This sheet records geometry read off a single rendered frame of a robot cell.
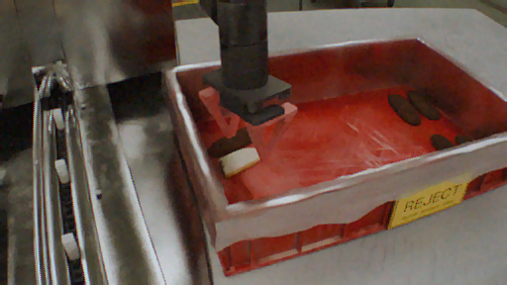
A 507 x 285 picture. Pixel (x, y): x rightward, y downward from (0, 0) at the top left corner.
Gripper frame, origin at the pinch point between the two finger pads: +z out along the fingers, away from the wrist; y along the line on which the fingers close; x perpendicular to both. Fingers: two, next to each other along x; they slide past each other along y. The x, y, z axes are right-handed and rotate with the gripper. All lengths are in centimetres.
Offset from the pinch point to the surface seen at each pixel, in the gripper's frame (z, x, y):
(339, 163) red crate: 4.7, -10.7, -7.2
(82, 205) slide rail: 2.1, 22.1, 5.1
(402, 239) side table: 6.1, -6.3, -21.8
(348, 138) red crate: 4.4, -16.5, -4.0
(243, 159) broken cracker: 3.5, 0.0, 1.2
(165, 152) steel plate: 4.4, 6.8, 11.2
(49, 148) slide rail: 1.2, 22.1, 19.7
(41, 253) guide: 1.4, 29.3, -0.5
